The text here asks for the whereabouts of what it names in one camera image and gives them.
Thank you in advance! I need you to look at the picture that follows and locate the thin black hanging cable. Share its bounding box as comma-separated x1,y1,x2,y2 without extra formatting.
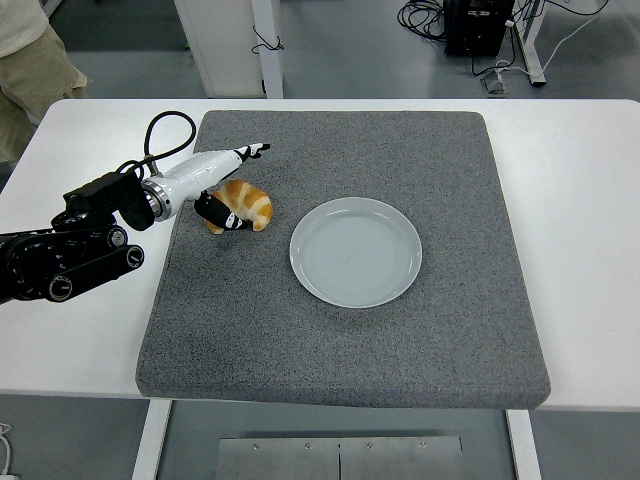
251,24,285,54

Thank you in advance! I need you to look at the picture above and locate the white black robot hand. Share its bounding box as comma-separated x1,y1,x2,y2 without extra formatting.
158,142,273,232

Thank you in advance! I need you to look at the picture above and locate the white furniture post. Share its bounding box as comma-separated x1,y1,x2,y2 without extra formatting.
251,0,285,100

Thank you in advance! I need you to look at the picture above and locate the golden croissant bread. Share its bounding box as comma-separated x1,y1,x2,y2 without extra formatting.
205,178,274,235

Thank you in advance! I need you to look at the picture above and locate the white desk leg with foot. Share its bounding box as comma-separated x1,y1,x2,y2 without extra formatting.
517,0,547,87

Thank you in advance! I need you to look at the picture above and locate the person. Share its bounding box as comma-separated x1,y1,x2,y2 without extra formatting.
0,0,91,166

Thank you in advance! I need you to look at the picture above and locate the clear plastic floor object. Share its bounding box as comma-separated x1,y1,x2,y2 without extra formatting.
479,69,509,96

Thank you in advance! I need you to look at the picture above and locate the grey round plate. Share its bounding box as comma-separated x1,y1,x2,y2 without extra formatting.
288,196,424,309

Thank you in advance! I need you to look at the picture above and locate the black computer case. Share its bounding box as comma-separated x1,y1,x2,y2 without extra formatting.
442,0,516,57

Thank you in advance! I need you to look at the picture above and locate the long white floor cable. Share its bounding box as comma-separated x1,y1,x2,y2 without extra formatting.
494,12,609,79

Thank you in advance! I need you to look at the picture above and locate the grey metal plate with screws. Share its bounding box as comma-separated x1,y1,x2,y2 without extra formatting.
215,435,465,480

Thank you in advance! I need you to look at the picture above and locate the white cabinet side panel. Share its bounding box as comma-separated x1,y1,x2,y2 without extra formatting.
173,0,266,99

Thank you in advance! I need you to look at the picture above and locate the black floor cable bundle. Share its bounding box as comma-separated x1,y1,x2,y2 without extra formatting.
397,0,449,44

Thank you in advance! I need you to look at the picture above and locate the white table leg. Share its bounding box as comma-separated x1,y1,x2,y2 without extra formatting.
505,408,544,480
130,399,174,480

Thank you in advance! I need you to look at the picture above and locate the grey felt mat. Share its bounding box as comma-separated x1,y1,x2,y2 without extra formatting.
134,109,552,411

